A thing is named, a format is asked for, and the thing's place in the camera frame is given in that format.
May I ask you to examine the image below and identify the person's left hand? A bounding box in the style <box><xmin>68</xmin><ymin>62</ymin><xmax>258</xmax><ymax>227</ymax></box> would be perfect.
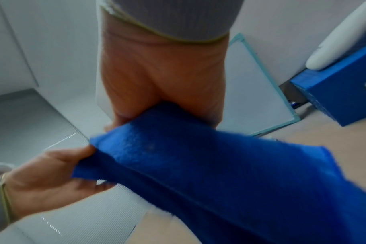
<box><xmin>1</xmin><ymin>144</ymin><xmax>117</xmax><ymax>221</ymax></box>

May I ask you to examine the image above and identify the person's right hand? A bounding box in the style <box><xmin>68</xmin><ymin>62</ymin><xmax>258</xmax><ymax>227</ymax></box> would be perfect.
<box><xmin>99</xmin><ymin>7</ymin><xmax>230</xmax><ymax>131</ymax></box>

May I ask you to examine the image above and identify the blue felt cloth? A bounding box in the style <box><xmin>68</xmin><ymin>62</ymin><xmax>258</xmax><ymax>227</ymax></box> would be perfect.
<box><xmin>71</xmin><ymin>101</ymin><xmax>366</xmax><ymax>244</ymax></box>

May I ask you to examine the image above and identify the grey ribbed mat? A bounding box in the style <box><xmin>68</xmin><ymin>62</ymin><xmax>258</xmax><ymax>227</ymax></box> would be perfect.
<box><xmin>0</xmin><ymin>88</ymin><xmax>152</xmax><ymax>244</ymax></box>

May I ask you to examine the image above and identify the teal-framed white panel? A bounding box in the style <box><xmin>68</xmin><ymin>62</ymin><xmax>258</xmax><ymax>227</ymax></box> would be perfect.
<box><xmin>216</xmin><ymin>33</ymin><xmax>301</xmax><ymax>137</ymax></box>

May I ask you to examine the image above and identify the blue box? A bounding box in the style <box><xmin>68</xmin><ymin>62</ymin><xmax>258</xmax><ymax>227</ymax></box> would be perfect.
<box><xmin>290</xmin><ymin>43</ymin><xmax>366</xmax><ymax>127</ymax></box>

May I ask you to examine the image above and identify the white plastic bottle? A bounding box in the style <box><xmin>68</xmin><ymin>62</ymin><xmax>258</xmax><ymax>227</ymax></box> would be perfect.
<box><xmin>305</xmin><ymin>0</ymin><xmax>366</xmax><ymax>71</ymax></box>

